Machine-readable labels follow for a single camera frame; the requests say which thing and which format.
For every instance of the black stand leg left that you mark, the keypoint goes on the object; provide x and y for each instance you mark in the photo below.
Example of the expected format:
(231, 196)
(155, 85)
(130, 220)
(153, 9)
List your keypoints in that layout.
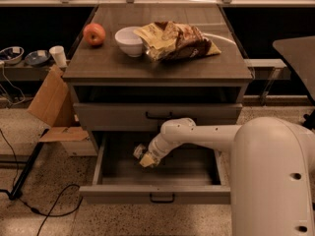
(17, 187)

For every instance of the white paper cup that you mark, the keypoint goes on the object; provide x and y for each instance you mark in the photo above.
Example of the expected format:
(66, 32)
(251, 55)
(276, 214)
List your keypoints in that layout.
(58, 54)

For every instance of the yellow brown chip bag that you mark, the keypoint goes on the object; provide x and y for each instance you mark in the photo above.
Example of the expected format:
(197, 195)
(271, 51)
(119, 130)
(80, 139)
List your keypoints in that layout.
(168, 41)

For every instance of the blue patterned bowl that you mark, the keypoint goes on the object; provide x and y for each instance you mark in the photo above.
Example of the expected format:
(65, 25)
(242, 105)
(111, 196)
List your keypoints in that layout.
(12, 55)
(37, 58)

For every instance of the grey drawer cabinet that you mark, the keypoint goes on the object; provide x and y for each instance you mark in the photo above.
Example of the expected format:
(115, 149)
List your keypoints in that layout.
(107, 75)

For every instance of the blue patterned bowl left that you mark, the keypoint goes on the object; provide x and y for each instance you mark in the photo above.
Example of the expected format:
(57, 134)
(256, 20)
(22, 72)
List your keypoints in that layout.
(12, 55)

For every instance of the dark side table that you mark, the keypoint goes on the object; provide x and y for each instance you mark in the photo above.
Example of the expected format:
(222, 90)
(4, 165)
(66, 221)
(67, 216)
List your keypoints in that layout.
(299, 55)

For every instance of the closed upper drawer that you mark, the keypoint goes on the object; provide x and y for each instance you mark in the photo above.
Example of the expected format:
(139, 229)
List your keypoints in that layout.
(148, 116)

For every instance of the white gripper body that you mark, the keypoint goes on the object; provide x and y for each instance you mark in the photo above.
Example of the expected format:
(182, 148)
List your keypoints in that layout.
(156, 151)

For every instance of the open lower drawer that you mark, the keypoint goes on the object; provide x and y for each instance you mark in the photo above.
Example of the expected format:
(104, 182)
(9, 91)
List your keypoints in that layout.
(190, 174)

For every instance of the white ceramic bowl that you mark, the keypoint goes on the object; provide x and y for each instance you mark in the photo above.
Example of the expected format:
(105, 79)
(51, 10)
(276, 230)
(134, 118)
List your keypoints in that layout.
(129, 42)

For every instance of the blue patterned bowl right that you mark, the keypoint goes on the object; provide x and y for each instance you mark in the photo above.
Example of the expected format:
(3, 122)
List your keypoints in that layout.
(37, 58)

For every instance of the green white 7up can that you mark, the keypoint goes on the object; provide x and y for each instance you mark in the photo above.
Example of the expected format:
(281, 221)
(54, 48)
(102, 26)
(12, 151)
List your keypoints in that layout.
(139, 151)

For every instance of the brown cardboard box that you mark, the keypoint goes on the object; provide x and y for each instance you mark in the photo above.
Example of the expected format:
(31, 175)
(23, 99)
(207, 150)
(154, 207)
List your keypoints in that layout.
(53, 106)

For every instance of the red apple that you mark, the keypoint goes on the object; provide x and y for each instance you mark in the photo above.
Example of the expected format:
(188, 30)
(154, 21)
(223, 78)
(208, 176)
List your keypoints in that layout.
(94, 34)

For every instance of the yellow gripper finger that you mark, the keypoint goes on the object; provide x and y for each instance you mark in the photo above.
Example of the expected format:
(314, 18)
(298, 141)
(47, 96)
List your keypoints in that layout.
(147, 161)

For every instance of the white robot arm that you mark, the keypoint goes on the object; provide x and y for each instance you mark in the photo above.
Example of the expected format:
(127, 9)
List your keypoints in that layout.
(270, 163)

